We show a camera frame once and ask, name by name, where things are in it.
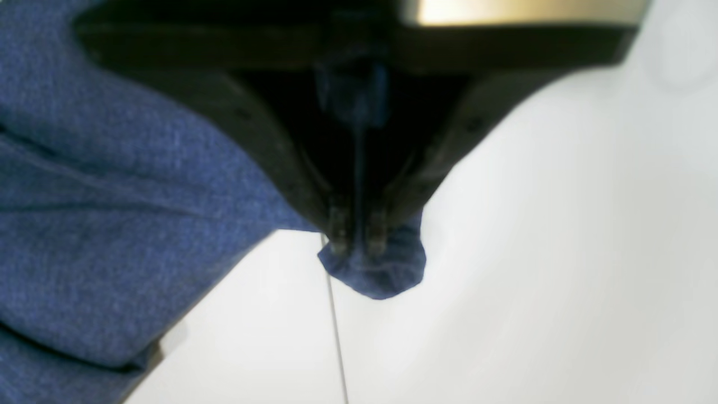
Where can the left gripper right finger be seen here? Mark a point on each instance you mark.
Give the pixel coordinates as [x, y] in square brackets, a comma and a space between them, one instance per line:
[449, 86]

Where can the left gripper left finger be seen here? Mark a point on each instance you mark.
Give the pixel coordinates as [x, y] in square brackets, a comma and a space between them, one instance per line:
[258, 85]

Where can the blue t-shirt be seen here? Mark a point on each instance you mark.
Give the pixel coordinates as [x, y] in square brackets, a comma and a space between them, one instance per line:
[120, 211]

